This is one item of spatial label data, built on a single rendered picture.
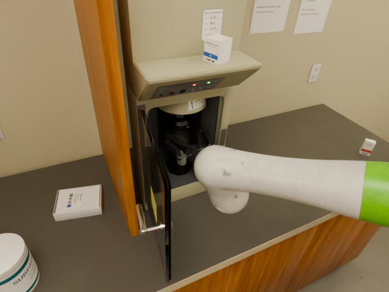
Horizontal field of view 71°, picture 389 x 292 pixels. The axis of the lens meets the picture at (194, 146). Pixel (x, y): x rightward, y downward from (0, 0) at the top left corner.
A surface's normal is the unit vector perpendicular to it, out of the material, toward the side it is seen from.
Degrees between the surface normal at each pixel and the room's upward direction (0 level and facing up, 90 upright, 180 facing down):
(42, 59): 90
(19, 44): 90
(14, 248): 0
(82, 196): 0
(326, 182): 53
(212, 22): 90
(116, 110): 90
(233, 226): 0
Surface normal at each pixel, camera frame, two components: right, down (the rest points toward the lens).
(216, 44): -0.71, 0.39
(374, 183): -0.50, -0.37
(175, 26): 0.44, 0.56
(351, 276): 0.05, -0.80
